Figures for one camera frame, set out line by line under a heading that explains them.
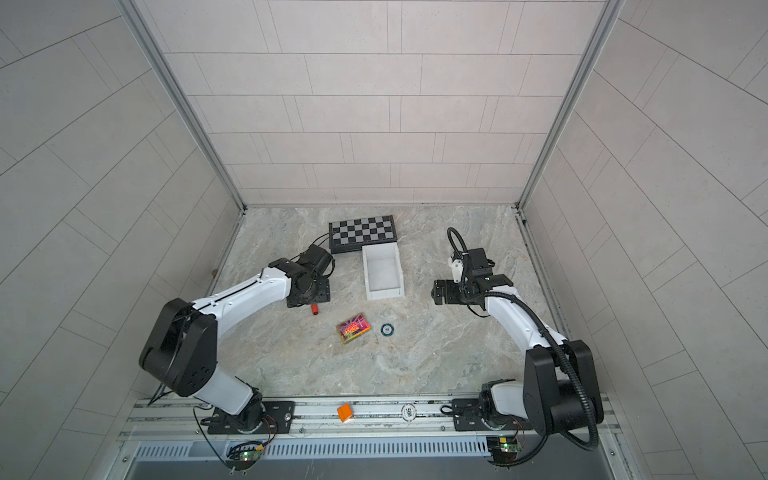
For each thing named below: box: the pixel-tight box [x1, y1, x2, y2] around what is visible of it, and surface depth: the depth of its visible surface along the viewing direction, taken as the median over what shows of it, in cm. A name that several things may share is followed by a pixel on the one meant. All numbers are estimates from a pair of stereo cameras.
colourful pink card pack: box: [336, 314, 372, 344], surface depth 86 cm
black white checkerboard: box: [329, 215, 397, 254], surface depth 107 cm
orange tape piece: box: [337, 403, 353, 423], surface depth 72 cm
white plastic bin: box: [362, 242, 405, 301], surface depth 98 cm
